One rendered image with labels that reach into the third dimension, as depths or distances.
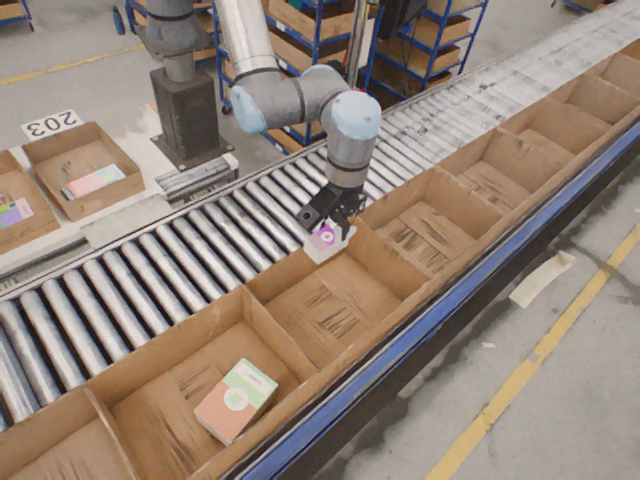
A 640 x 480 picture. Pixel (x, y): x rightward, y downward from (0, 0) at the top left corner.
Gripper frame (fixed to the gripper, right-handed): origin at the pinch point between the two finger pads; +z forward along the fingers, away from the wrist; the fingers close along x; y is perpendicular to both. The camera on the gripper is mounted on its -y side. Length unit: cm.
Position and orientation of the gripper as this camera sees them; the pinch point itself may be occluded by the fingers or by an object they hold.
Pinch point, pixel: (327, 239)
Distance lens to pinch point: 103.4
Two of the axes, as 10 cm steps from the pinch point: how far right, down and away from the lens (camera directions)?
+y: 7.4, -4.6, 5.0
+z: -1.0, 6.5, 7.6
